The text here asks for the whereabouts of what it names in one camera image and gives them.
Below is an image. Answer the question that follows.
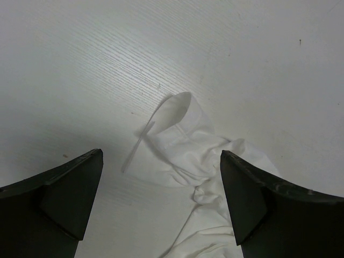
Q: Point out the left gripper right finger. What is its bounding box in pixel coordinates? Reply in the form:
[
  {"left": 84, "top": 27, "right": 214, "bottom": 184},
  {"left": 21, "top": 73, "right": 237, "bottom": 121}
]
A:
[{"left": 220, "top": 150, "right": 343, "bottom": 257}]

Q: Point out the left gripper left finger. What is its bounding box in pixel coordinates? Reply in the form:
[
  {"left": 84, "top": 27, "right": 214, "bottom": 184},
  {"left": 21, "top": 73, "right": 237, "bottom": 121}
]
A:
[{"left": 1, "top": 149, "right": 103, "bottom": 257}]

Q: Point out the white cartoon print t-shirt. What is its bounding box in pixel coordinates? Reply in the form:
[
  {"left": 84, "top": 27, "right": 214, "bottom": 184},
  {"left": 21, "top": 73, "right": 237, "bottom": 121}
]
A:
[{"left": 122, "top": 92, "right": 279, "bottom": 257}]

